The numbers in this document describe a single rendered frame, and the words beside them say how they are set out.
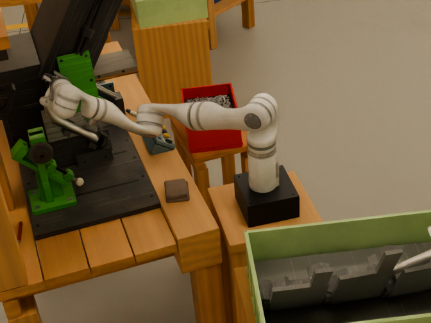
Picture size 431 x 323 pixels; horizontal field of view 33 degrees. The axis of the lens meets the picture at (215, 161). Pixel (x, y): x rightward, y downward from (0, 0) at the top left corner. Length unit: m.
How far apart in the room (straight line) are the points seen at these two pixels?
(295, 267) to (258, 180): 0.31
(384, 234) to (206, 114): 0.66
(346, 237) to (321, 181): 1.74
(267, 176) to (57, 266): 0.71
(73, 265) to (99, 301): 1.14
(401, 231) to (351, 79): 2.74
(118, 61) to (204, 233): 0.85
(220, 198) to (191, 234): 0.26
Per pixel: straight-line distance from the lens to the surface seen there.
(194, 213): 2.39
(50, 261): 2.35
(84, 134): 2.66
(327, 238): 2.27
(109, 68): 2.81
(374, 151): 4.25
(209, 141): 2.82
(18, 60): 2.74
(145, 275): 3.52
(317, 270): 1.84
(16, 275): 2.26
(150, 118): 2.43
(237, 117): 2.23
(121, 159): 2.69
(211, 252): 2.38
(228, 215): 2.45
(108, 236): 2.39
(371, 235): 2.30
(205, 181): 2.89
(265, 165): 2.32
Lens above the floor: 2.39
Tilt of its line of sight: 35 degrees down
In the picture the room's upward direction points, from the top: 5 degrees counter-clockwise
